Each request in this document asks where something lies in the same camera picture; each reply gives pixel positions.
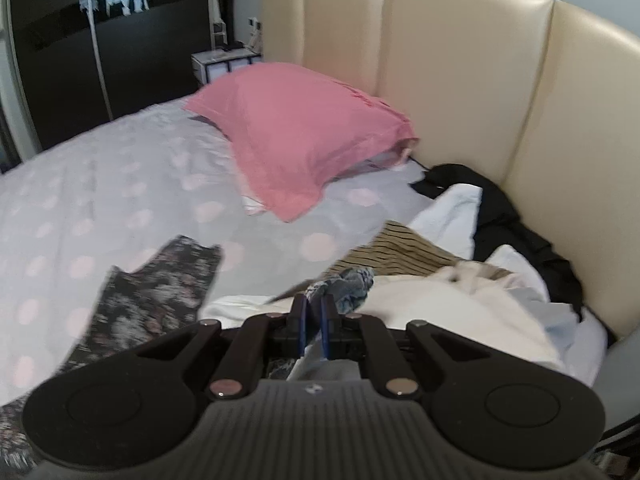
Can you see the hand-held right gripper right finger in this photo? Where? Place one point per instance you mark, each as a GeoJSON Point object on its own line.
{"type": "Point", "coordinates": [326, 327]}

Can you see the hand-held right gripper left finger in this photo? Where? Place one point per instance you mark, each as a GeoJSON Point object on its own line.
{"type": "Point", "coordinates": [299, 325]}

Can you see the black floral pants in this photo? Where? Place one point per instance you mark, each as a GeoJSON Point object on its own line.
{"type": "Point", "coordinates": [150, 300]}

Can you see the beige striped garment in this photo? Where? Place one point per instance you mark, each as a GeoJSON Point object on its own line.
{"type": "Point", "coordinates": [400, 252]}

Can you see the cream garment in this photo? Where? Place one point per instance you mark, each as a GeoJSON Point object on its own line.
{"type": "Point", "coordinates": [450, 305]}

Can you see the white garment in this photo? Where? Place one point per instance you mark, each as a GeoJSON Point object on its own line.
{"type": "Point", "coordinates": [450, 215]}

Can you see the pink pillow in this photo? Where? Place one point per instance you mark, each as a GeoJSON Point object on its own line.
{"type": "Point", "coordinates": [300, 130]}

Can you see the black garment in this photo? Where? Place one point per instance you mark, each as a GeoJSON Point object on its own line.
{"type": "Point", "coordinates": [510, 230]}

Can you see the light blue garment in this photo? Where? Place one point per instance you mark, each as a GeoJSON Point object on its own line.
{"type": "Point", "coordinates": [560, 325]}

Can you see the white cloth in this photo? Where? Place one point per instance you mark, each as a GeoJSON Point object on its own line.
{"type": "Point", "coordinates": [585, 345]}

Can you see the white bedside table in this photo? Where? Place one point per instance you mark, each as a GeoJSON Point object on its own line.
{"type": "Point", "coordinates": [220, 65]}

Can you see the beige padded headboard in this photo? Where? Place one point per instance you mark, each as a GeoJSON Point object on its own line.
{"type": "Point", "coordinates": [450, 60]}

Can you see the black wardrobe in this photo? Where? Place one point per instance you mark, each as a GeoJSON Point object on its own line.
{"type": "Point", "coordinates": [150, 60]}

